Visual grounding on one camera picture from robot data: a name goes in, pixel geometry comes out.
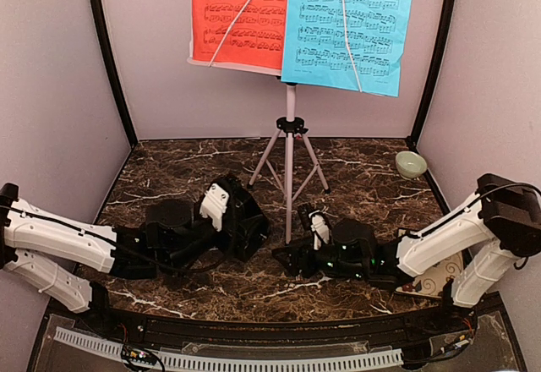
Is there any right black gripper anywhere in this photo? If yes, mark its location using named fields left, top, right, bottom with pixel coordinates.
left=271, top=233, right=369, bottom=280

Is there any black metronome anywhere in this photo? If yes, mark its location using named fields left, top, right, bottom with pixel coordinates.
left=216, top=174, right=271, bottom=262

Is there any white music stand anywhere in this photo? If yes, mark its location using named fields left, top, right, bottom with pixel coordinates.
left=187, top=0, right=418, bottom=246

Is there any red sheet music paper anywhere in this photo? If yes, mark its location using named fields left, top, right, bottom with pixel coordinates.
left=189, top=0, right=287, bottom=75

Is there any blue sheet music paper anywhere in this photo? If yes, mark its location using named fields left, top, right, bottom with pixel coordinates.
left=281, top=0, right=412, bottom=97

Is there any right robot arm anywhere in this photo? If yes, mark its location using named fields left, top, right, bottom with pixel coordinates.
left=272, top=173, right=540, bottom=333

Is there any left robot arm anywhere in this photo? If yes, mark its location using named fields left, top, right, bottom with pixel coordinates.
left=1, top=177, right=270, bottom=335

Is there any floral ceramic tile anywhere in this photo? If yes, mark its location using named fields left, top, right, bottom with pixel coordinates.
left=391, top=238, right=465, bottom=299

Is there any pale green bowl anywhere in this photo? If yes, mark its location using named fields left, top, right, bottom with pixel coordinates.
left=395, top=150, right=428, bottom=179

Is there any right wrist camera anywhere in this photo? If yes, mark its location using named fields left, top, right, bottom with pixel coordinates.
left=298, top=204, right=331, bottom=250

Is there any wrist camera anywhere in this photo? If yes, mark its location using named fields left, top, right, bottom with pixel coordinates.
left=298, top=204, right=331, bottom=250
left=199, top=180, right=232, bottom=232

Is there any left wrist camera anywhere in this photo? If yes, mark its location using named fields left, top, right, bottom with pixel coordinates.
left=199, top=180, right=232, bottom=232

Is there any white slotted cable duct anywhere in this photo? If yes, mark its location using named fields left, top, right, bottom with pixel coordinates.
left=53, top=327, right=403, bottom=371

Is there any left black frame post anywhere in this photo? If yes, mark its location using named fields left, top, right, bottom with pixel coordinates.
left=90, top=0, right=139, bottom=149

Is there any black frame post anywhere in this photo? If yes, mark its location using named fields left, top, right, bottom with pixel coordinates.
left=406, top=0, right=456, bottom=150
left=90, top=0, right=139, bottom=149

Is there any right black frame post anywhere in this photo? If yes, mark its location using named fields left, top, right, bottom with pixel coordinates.
left=406, top=0, right=456, bottom=150

